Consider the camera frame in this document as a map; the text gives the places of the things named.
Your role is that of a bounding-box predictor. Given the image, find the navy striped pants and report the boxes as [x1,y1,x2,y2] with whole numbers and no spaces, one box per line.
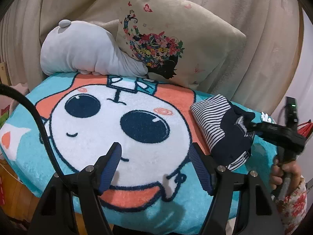
[191,94,255,171]

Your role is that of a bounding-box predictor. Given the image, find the floral sleeve forearm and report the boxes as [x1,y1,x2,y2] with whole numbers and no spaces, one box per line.
[274,176,307,234]

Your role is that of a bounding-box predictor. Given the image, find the right hand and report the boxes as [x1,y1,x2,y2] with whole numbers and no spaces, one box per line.
[270,156,301,194]

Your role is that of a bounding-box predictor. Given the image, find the red bag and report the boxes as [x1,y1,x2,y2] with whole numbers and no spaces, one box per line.
[297,120,313,139]

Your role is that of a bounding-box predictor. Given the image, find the beige curtain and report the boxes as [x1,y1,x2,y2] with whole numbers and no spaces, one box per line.
[1,0,303,113]

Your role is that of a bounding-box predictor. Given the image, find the teal cartoon blanket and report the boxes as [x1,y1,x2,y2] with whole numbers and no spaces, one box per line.
[0,71,280,235]

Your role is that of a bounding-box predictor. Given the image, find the beige floral cushion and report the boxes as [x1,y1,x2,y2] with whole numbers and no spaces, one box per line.
[116,0,246,89]

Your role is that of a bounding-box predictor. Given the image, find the grey plush pillow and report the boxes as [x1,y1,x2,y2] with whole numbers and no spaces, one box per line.
[40,19,148,78]

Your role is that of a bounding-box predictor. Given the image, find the black cable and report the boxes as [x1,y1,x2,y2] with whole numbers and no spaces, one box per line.
[0,84,65,177]

